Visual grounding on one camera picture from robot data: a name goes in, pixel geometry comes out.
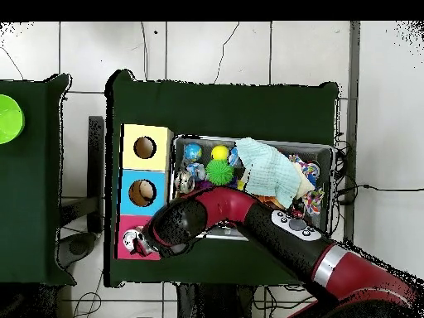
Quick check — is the cream cloth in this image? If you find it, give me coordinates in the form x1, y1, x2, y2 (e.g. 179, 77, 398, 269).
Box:
293, 161, 316, 200

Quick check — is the dark green side tablecloth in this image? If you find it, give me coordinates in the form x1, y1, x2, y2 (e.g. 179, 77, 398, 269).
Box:
0, 73, 77, 287

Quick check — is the black power cable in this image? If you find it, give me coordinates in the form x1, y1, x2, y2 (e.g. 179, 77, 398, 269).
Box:
334, 184, 424, 193

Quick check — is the grey stand base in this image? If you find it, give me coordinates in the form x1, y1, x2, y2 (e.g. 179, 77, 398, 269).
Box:
57, 231, 99, 269

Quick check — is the black flat panel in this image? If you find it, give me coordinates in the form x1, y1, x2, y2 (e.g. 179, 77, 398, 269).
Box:
87, 115, 105, 233

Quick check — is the mint waffle cloth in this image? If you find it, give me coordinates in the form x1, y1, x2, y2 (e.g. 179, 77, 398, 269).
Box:
234, 137, 301, 209

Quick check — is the green spiky ball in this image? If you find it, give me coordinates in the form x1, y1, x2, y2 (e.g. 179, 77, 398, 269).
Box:
205, 159, 235, 186

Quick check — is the yellow ball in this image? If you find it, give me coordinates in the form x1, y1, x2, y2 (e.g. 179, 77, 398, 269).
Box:
210, 144, 230, 161

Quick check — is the blue globe ball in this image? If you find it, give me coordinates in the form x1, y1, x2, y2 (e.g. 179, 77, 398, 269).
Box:
183, 142, 203, 162

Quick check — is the crushed silver can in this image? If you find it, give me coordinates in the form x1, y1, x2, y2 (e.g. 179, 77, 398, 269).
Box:
174, 169, 196, 195
122, 228, 147, 254

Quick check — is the wooden three-hole box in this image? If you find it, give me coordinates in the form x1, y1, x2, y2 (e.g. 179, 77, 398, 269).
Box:
113, 123, 174, 261

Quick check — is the shallow mesh bin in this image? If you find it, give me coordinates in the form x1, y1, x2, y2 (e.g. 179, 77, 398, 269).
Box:
167, 133, 334, 241

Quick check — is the lime green bowl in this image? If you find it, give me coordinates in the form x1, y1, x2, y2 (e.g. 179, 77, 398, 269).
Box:
0, 94, 27, 145

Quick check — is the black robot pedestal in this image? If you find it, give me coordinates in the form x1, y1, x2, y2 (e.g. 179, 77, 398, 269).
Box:
176, 282, 256, 318

